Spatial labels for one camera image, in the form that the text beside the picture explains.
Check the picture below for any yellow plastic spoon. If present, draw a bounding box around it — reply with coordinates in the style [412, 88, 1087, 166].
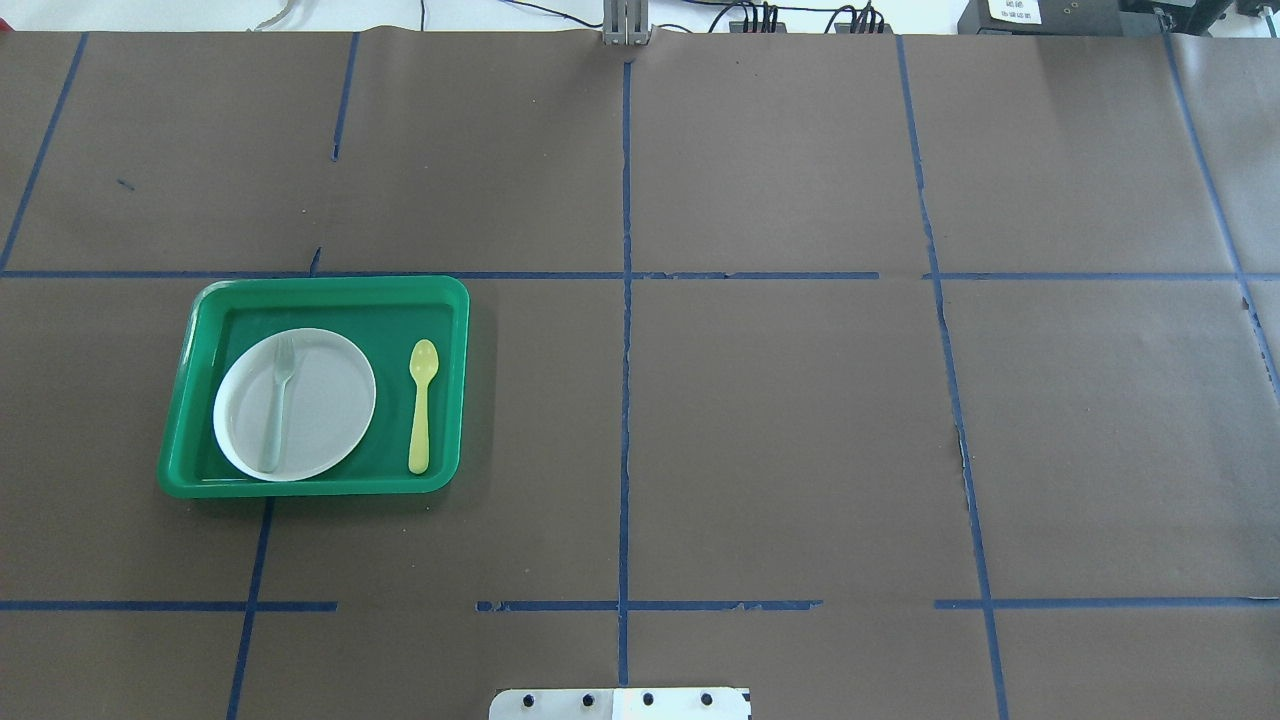
[407, 338, 440, 475]

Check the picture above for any green plastic tray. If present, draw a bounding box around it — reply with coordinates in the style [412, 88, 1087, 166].
[157, 275, 470, 498]

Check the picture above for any white round plate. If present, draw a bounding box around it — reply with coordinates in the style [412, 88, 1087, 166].
[211, 327, 378, 483]

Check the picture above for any black connector block left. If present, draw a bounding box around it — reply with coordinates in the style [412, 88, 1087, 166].
[728, 3, 785, 35]

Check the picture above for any black connector block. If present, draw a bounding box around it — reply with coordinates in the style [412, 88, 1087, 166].
[728, 3, 785, 35]
[824, 1, 891, 35]

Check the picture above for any grey-green plastic fork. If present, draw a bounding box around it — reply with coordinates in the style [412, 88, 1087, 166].
[260, 333, 297, 474]

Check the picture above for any black connector block right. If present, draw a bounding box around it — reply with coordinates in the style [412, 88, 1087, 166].
[824, 1, 891, 35]

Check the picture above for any black box with label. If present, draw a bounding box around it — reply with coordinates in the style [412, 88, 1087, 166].
[956, 1, 1123, 37]

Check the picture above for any aluminium frame post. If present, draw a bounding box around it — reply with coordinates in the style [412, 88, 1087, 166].
[602, 0, 653, 46]

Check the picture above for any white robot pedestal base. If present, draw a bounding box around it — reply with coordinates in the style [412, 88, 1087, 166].
[488, 685, 753, 719]

